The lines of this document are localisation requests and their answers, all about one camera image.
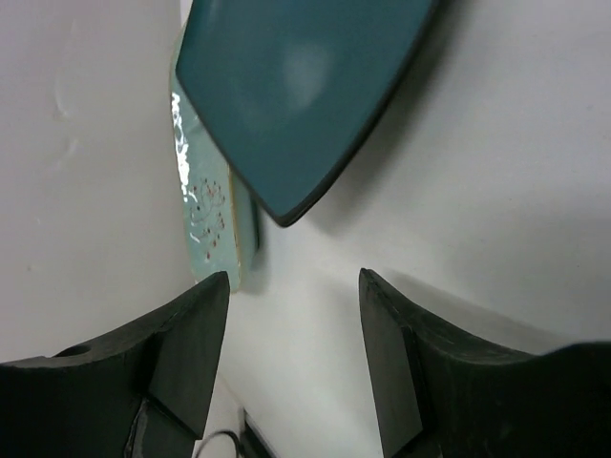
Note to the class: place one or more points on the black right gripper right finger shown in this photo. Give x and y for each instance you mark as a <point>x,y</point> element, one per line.
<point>440,391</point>

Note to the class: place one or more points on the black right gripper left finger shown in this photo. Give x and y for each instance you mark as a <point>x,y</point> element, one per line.
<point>141,390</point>

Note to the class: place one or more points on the square teal plate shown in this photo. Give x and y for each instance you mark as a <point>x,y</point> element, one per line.
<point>290,90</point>

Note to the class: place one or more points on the light green floral plate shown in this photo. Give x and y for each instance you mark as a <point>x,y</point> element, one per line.
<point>220,217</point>

